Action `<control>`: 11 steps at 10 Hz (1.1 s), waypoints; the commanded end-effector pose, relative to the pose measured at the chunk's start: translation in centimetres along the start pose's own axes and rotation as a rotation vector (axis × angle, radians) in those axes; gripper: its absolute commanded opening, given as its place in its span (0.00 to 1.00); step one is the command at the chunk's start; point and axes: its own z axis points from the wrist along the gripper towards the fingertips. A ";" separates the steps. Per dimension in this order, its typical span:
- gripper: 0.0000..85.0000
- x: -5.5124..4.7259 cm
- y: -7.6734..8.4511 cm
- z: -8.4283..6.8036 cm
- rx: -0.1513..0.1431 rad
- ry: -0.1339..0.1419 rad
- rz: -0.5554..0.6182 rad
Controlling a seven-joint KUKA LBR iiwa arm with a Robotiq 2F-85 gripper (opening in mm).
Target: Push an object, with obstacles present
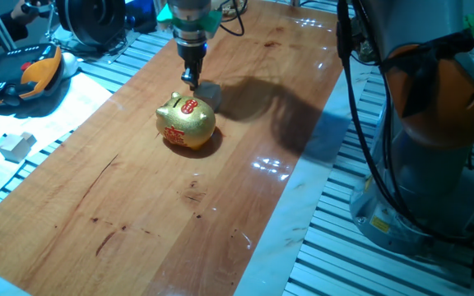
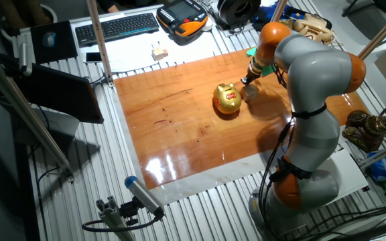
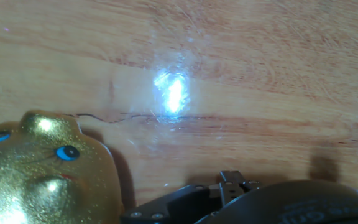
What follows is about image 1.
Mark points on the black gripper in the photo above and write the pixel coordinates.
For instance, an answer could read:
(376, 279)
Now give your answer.
(191, 55)

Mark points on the pale wooden cube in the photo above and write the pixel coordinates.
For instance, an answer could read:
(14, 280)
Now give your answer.
(209, 95)

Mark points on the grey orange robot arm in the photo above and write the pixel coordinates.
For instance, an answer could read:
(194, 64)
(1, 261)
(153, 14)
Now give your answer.
(426, 82)

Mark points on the white rounded object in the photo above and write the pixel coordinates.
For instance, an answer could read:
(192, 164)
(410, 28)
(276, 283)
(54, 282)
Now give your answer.
(70, 63)

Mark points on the person's bare hand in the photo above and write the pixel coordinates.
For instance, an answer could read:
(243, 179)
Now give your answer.
(23, 12)

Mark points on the golden piggy bank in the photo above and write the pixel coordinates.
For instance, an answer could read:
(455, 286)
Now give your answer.
(187, 121)

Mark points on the black round spool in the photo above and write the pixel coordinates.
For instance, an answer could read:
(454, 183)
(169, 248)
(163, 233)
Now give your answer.
(91, 20)

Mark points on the white paper sheet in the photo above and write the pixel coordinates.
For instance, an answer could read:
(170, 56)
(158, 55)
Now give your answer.
(56, 107)

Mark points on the orange wooden board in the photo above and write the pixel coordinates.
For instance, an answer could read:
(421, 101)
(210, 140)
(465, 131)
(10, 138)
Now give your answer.
(97, 205)

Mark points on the small wooden block piece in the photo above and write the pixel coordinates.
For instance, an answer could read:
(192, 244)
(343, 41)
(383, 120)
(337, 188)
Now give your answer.
(29, 137)

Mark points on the orange black teach pendant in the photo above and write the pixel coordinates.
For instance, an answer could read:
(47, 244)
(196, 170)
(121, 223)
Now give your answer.
(15, 74)

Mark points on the pale wooden block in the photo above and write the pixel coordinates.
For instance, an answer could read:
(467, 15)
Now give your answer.
(12, 148)

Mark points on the green wrist bracket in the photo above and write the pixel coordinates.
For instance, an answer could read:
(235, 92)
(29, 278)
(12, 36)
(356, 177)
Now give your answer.
(212, 22)

